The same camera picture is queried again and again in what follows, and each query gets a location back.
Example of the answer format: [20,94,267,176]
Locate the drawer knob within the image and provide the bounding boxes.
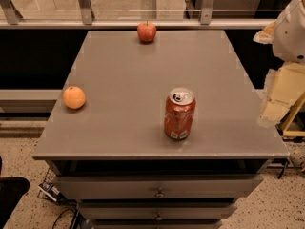
[154,189,165,198]
[154,213,163,221]

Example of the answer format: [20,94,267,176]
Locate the red apple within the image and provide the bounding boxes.
[137,21,156,43]

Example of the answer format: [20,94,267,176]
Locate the grey drawer cabinet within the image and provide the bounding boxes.
[34,31,288,229]

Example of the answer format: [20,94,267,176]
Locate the wire basket on floor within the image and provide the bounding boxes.
[38,169,65,204]

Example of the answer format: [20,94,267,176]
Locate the black chair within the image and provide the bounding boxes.
[0,156,31,228]

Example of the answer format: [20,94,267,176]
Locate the red coke can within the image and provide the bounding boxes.
[164,88,196,140]

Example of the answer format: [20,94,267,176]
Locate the black floor cable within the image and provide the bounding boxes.
[51,207,84,229]

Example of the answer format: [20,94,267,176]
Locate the metal window railing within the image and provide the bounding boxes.
[0,0,290,30]

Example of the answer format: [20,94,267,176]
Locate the top drawer knob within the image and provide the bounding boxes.
[154,189,165,198]

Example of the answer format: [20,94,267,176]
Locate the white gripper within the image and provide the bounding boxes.
[253,0,305,127]

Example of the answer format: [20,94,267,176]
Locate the orange fruit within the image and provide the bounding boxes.
[63,86,86,109]

